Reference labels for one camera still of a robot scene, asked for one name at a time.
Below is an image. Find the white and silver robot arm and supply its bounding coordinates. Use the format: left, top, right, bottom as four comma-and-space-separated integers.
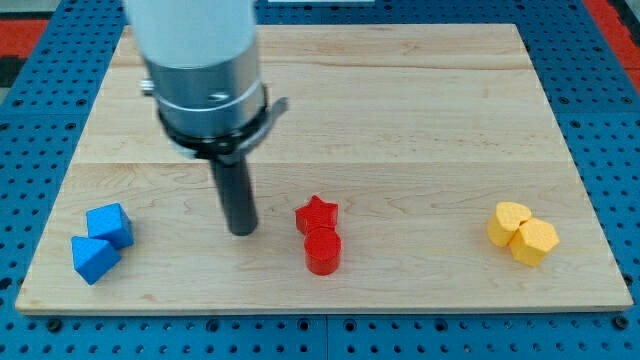
123, 0, 288, 164

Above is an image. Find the blue triangle block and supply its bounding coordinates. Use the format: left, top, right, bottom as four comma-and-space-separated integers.
71, 236, 121, 285

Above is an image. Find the red star block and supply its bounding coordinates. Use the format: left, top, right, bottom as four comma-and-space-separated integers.
295, 195, 339, 235

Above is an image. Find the red cylinder block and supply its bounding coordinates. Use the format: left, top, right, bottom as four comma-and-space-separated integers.
304, 228, 342, 276

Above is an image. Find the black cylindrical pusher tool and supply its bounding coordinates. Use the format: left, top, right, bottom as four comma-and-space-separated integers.
210, 159, 258, 236

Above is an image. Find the light wooden board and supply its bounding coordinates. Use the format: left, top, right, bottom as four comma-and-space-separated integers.
15, 24, 633, 316

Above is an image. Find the yellow heart block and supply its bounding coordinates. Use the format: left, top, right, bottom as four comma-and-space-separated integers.
486, 202, 532, 247

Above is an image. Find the blue cube block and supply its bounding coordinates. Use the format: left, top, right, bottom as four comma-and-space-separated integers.
86, 203, 134, 249

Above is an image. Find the yellow hexagon block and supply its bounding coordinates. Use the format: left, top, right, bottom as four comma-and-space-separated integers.
509, 218, 560, 267

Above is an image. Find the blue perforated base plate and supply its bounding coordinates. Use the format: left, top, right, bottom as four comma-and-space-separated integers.
1, 1, 639, 359

